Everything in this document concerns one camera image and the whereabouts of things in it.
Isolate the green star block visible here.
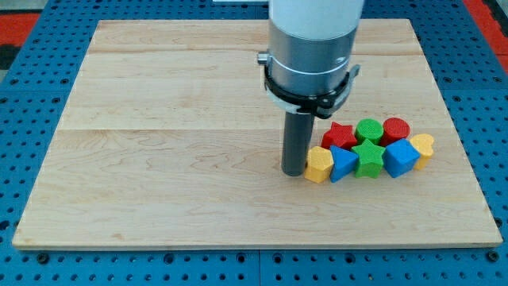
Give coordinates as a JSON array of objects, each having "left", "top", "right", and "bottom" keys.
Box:
[{"left": 352, "top": 139, "right": 385, "bottom": 179}]

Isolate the black wrist clamp ring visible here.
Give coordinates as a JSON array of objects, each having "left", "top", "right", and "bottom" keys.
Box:
[{"left": 263, "top": 64, "right": 361, "bottom": 120}]

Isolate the red star block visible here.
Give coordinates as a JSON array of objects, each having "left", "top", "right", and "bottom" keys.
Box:
[{"left": 321, "top": 122, "right": 358, "bottom": 150}]

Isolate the red cylinder block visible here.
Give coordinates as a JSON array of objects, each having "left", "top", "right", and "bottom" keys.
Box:
[{"left": 379, "top": 118, "right": 410, "bottom": 147}]

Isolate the yellow heart block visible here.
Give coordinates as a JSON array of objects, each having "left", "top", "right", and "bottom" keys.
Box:
[{"left": 410, "top": 133, "right": 435, "bottom": 170}]

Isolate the light wooden board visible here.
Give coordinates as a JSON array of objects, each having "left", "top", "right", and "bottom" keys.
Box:
[{"left": 12, "top": 19, "right": 502, "bottom": 250}]

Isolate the blue triangle block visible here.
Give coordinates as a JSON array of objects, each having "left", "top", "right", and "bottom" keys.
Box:
[{"left": 329, "top": 145, "right": 359, "bottom": 183}]

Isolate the blue cube block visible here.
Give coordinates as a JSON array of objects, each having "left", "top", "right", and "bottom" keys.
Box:
[{"left": 383, "top": 139, "right": 420, "bottom": 178}]

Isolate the green cylinder block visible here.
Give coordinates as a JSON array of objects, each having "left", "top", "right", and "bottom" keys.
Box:
[{"left": 355, "top": 118, "right": 384, "bottom": 145}]

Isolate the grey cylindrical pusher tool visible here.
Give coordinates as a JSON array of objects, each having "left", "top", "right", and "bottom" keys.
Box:
[{"left": 281, "top": 112, "right": 314, "bottom": 176}]

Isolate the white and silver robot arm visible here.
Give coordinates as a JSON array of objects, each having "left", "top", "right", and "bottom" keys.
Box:
[{"left": 267, "top": 0, "right": 364, "bottom": 96}]

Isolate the yellow pentagon block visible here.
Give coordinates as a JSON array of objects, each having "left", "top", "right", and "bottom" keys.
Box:
[{"left": 304, "top": 146, "right": 334, "bottom": 184}]

